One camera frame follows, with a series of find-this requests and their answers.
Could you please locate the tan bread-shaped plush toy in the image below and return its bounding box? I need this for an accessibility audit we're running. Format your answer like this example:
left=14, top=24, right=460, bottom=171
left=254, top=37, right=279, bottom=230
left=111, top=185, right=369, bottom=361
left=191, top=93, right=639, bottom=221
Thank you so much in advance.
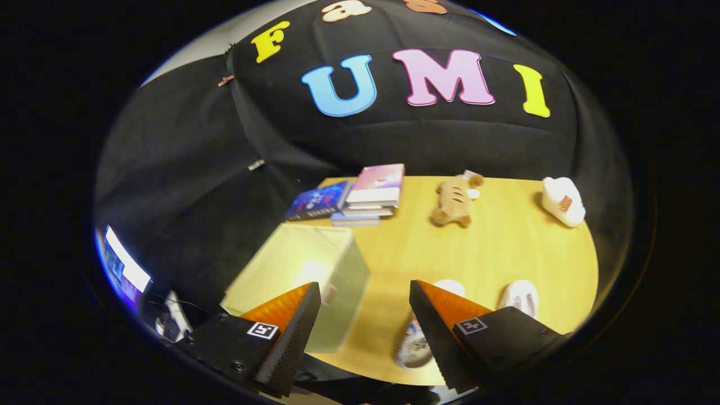
left=430, top=170, right=484, bottom=228

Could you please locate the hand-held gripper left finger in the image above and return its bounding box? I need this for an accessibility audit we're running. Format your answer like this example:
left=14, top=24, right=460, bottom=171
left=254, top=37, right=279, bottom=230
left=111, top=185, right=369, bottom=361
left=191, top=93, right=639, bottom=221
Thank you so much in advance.
left=179, top=282, right=321, bottom=398

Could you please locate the pale green fabric storage box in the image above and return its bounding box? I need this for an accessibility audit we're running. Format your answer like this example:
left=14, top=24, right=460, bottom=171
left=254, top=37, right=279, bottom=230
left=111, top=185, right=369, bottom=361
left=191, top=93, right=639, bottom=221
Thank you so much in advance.
left=220, top=223, right=372, bottom=354

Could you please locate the black backdrop cloth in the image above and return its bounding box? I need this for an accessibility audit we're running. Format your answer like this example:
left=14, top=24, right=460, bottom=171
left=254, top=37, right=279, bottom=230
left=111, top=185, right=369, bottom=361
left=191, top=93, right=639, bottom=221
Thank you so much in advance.
left=93, top=0, right=633, bottom=316

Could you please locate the dark blue book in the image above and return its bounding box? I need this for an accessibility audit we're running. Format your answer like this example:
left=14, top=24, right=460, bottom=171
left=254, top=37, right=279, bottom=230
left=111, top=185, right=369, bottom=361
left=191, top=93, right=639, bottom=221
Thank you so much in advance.
left=285, top=181, right=353, bottom=222

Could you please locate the white device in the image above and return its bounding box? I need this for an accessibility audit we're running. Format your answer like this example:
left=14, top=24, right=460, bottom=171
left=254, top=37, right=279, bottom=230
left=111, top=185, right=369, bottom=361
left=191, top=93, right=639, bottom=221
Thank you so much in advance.
left=155, top=290, right=194, bottom=344

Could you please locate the lit monitor screen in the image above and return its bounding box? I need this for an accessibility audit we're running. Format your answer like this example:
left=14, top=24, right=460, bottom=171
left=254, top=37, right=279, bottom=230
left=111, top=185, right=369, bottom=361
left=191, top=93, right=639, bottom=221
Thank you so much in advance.
left=97, top=225, right=152, bottom=313

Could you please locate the white shoe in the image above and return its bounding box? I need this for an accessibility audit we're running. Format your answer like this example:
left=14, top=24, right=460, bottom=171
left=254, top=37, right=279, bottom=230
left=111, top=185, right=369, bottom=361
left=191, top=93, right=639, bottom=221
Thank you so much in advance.
left=395, top=279, right=466, bottom=370
left=498, top=280, right=539, bottom=320

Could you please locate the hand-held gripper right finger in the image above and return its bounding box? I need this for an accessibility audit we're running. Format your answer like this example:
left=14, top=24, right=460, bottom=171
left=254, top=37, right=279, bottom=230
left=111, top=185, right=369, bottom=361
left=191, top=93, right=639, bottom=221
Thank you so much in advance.
left=409, top=280, right=566, bottom=394

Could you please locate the light blue book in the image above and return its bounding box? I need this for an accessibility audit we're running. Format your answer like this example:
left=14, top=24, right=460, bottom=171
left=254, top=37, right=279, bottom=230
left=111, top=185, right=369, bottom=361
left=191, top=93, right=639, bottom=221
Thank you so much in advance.
left=330, top=212, right=383, bottom=227

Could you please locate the pink cover book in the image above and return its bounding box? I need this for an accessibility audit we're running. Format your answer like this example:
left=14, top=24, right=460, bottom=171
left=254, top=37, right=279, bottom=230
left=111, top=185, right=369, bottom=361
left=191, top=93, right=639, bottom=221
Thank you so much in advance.
left=345, top=164, right=406, bottom=209

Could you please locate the thin white book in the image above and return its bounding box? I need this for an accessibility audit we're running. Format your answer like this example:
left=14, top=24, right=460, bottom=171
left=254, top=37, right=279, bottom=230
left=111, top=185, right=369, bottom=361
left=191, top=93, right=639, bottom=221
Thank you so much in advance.
left=340, top=205, right=398, bottom=219

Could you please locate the white plush toy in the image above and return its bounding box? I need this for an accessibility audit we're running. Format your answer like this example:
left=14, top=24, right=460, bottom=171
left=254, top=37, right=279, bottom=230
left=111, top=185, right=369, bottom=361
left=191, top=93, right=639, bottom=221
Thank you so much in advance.
left=542, top=177, right=587, bottom=228

